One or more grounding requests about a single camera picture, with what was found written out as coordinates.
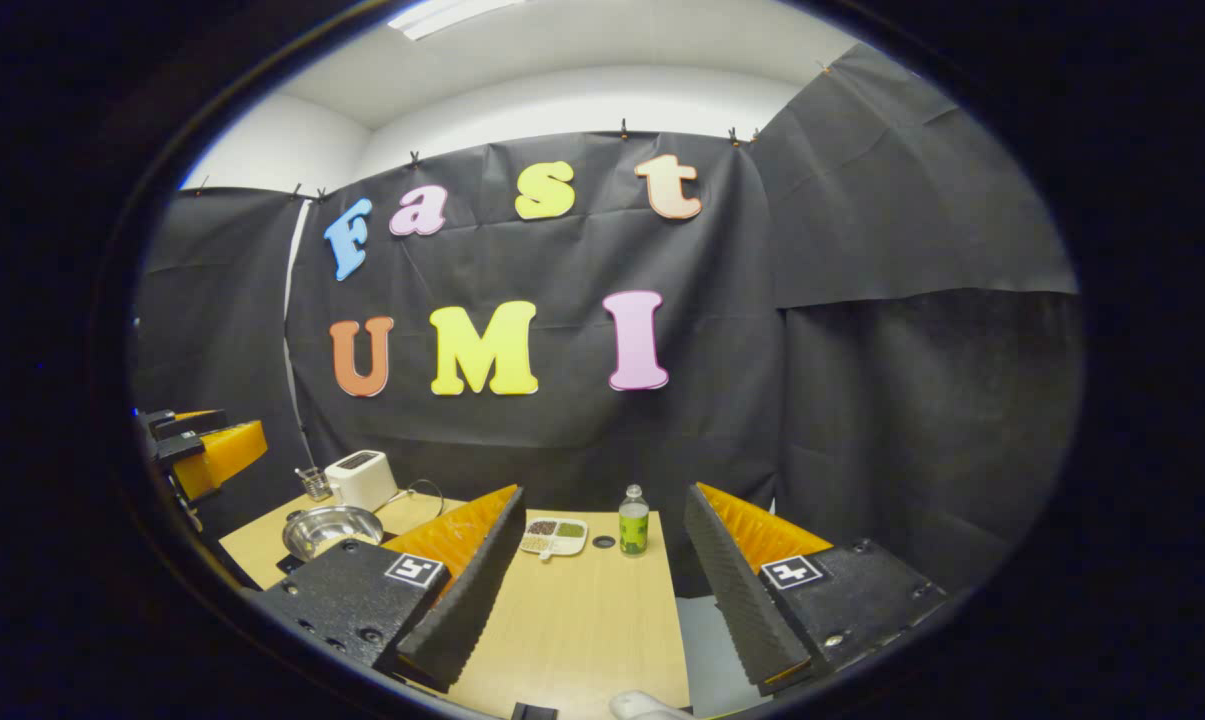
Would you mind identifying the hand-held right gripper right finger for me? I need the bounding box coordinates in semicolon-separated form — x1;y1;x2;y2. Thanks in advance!
682;482;951;698

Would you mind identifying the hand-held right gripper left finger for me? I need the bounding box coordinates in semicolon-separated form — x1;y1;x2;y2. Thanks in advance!
257;485;528;694

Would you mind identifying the steel pot with black handle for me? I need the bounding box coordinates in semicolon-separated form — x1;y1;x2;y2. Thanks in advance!
282;505;385;563

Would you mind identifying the black induction cooktop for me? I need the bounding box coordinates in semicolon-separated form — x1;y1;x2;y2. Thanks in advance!
275;528;400;576

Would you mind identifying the white divided dish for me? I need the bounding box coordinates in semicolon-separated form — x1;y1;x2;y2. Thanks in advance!
519;517;589;561

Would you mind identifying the green drink bottle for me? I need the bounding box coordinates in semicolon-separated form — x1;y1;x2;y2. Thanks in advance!
618;485;651;557

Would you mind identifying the white toaster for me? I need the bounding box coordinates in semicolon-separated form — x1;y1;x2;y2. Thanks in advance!
324;450;399;513

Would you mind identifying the black power cable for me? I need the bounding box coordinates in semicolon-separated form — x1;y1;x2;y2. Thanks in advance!
397;479;445;518

